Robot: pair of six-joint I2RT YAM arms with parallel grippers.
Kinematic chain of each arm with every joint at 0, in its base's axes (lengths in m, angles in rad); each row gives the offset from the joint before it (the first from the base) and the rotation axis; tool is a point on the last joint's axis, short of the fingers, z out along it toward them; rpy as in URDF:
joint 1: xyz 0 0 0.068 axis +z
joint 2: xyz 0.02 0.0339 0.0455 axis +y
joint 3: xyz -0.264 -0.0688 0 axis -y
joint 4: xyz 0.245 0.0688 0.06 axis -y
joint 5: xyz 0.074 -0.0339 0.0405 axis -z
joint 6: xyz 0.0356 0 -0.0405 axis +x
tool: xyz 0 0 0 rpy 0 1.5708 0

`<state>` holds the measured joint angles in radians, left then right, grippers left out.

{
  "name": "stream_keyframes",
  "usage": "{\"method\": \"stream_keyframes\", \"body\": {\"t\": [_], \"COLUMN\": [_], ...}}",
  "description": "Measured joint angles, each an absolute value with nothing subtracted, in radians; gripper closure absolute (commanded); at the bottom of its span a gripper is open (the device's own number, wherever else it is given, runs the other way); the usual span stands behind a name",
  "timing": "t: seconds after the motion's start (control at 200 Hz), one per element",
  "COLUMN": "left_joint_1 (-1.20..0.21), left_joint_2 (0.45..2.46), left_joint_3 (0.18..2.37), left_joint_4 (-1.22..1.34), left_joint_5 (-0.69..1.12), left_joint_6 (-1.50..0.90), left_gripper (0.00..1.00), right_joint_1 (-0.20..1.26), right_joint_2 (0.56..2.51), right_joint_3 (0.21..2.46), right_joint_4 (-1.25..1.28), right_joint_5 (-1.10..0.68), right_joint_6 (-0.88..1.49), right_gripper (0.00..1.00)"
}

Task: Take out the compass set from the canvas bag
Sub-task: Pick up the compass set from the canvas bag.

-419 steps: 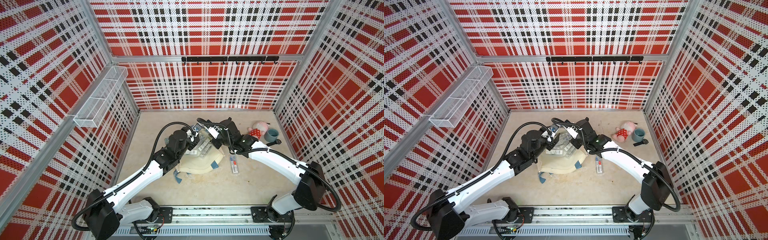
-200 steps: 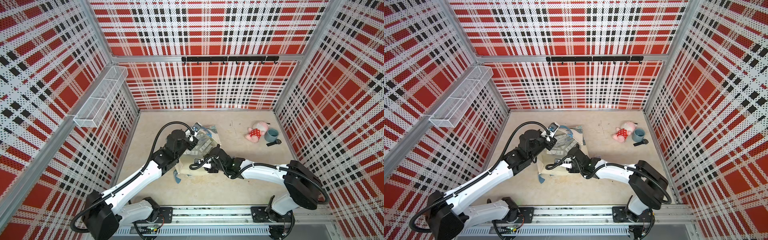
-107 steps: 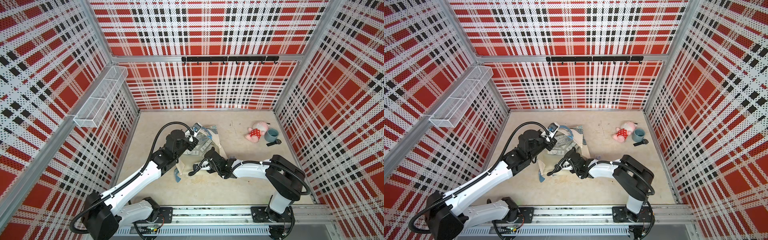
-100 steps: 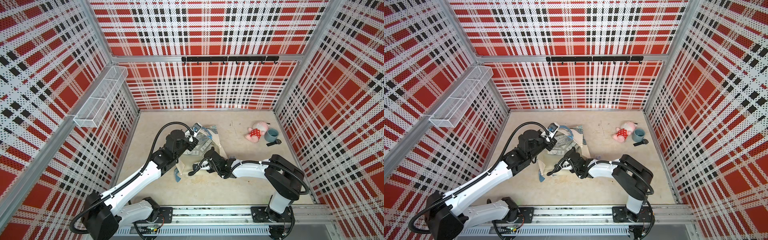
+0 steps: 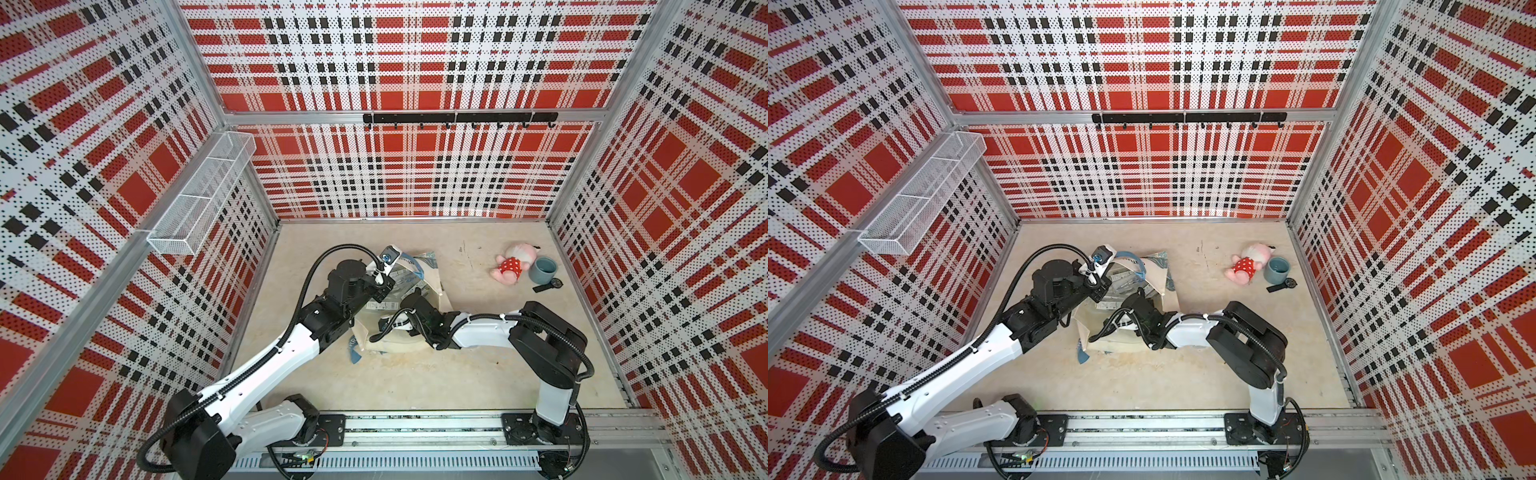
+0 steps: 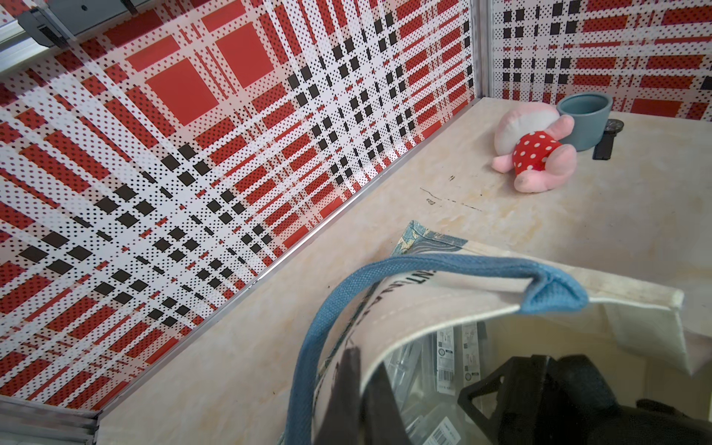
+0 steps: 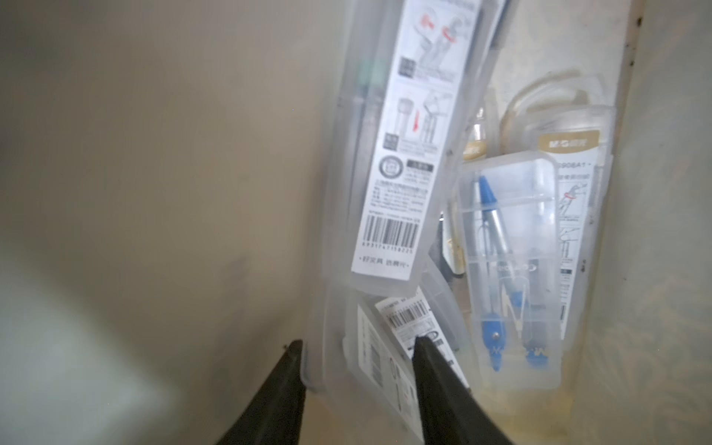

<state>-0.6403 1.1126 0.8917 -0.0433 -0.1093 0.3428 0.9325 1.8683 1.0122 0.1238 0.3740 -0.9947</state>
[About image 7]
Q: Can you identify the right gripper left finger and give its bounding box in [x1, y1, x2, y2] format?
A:
[217, 339, 306, 445]

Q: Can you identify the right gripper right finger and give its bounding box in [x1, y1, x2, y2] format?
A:
[412, 337, 512, 445]

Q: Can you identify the clear compass case red label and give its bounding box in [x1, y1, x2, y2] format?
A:
[455, 151, 563, 391]

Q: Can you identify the cream canvas tote bag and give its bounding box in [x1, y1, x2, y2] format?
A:
[1, 1, 711, 444]

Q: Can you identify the clear compass case gold label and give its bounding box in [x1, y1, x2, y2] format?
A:
[302, 0, 521, 390]

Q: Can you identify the clear slim compass case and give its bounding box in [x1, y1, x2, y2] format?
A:
[342, 269, 480, 444]

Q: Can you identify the clear compass case barcode label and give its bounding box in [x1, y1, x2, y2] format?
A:
[501, 73, 617, 350]

